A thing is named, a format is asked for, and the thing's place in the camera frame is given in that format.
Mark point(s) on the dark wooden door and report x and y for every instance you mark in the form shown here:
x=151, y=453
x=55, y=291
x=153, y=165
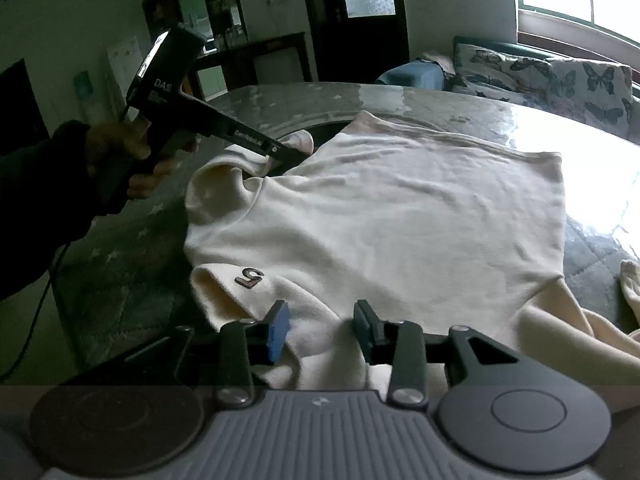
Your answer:
x=357, y=40

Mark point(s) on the cream sweatshirt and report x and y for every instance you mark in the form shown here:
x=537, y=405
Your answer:
x=435, y=228

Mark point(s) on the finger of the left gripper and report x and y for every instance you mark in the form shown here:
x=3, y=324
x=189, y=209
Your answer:
x=255, y=141

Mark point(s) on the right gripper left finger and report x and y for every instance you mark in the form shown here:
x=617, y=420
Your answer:
x=246, y=343

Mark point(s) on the long butterfly pillow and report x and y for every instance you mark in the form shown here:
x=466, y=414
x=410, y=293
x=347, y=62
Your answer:
x=508, y=78

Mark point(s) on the black round induction cooktop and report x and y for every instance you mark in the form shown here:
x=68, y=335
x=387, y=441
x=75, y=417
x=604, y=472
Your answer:
x=321, y=133

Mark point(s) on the large butterfly pillow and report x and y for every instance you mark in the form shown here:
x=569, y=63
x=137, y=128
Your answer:
x=594, y=93

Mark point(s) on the left hand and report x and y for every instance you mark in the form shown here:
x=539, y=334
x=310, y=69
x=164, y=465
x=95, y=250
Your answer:
x=121, y=156

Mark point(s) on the blue sofa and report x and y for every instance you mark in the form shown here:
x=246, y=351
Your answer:
x=435, y=71

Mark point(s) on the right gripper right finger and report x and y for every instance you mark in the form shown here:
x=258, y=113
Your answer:
x=397, y=344

